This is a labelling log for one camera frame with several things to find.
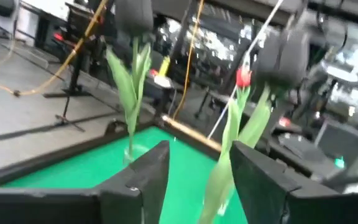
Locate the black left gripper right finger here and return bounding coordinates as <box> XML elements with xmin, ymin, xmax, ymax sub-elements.
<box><xmin>230</xmin><ymin>140</ymin><xmax>358</xmax><ymax>224</ymax></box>

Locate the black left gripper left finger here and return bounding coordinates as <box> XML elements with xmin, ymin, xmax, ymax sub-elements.
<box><xmin>0</xmin><ymin>140</ymin><xmax>170</xmax><ymax>224</ymax></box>

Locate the black artificial tulip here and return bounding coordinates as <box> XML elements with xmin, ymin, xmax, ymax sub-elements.
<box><xmin>197</xmin><ymin>28</ymin><xmax>311</xmax><ymax>224</ymax></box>
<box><xmin>105</xmin><ymin>0</ymin><xmax>155</xmax><ymax>158</ymax></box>

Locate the slim flared glass vase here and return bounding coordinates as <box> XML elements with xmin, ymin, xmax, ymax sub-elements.
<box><xmin>122</xmin><ymin>143</ymin><xmax>150</xmax><ymax>167</ymax></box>

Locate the green table mat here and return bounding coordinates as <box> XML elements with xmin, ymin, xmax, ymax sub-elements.
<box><xmin>1</xmin><ymin>126</ymin><xmax>250</xmax><ymax>224</ymax></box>

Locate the black keyboard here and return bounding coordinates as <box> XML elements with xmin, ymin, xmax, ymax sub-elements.
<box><xmin>277</xmin><ymin>132</ymin><xmax>318</xmax><ymax>162</ymax></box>

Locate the red flat object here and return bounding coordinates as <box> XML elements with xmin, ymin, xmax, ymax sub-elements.
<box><xmin>277</xmin><ymin>116</ymin><xmax>292</xmax><ymax>128</ymax></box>

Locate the white rod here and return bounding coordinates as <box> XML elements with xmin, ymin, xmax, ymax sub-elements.
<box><xmin>206</xmin><ymin>0</ymin><xmax>285</xmax><ymax>140</ymax></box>

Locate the black tripod stand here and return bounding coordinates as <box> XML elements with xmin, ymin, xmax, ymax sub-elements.
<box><xmin>53</xmin><ymin>52</ymin><xmax>88</xmax><ymax>133</ymax></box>

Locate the dark desk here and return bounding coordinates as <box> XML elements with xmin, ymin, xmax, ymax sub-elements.
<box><xmin>141</xmin><ymin>74</ymin><xmax>186</xmax><ymax>121</ymax></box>

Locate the white flat object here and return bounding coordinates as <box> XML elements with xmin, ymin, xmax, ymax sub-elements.
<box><xmin>153</xmin><ymin>74</ymin><xmax>173</xmax><ymax>89</ymax></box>

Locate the yellow-green bottle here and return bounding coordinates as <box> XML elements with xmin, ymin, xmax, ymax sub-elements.
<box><xmin>158</xmin><ymin>55</ymin><xmax>171</xmax><ymax>77</ymax></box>

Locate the black clamp handle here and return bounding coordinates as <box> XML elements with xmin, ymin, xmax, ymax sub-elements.
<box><xmin>104</xmin><ymin>119</ymin><xmax>129</xmax><ymax>136</ymax></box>

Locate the yellow cable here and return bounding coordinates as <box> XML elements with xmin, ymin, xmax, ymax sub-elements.
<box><xmin>0</xmin><ymin>0</ymin><xmax>109</xmax><ymax>97</ymax></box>
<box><xmin>172</xmin><ymin>0</ymin><xmax>205</xmax><ymax>121</ymax></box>

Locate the black desk frame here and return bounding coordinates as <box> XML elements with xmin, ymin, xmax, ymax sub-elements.
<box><xmin>17</xmin><ymin>0</ymin><xmax>105</xmax><ymax>99</ymax></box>

